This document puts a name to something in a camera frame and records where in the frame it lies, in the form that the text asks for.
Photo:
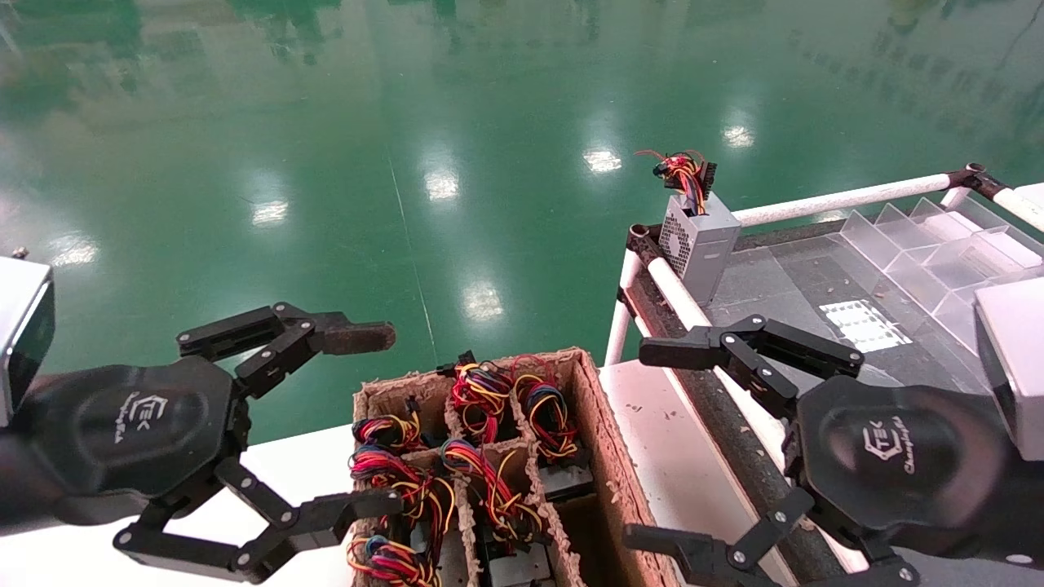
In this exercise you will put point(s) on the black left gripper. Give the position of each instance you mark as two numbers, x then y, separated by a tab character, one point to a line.
139	428

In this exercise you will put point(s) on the long white frame pipe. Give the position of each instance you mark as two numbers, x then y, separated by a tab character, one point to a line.
681	297

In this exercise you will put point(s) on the white frame leg pipe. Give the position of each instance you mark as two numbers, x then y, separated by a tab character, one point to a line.
621	334

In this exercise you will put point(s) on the black pipe corner connector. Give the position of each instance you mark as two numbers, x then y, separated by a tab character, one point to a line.
644	244
975	178

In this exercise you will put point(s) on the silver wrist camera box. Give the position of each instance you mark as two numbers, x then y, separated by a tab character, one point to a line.
20	326
1019	359

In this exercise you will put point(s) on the white perforated label sticker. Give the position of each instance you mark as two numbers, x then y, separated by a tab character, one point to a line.
864	326

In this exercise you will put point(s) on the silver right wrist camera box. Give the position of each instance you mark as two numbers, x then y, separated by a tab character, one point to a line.
1019	359

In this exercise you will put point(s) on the short white frame pipe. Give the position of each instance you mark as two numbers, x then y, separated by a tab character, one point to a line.
1024	208

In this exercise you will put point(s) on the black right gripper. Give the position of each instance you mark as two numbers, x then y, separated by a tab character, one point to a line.
889	456

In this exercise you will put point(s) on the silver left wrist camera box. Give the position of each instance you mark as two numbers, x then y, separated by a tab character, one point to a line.
20	326

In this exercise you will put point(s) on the clear acrylic divider tray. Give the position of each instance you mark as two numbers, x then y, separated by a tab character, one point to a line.
938	257

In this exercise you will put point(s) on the brown cardboard divider box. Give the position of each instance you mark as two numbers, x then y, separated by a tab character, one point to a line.
608	456

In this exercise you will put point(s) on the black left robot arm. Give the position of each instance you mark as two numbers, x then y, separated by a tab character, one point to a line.
33	505

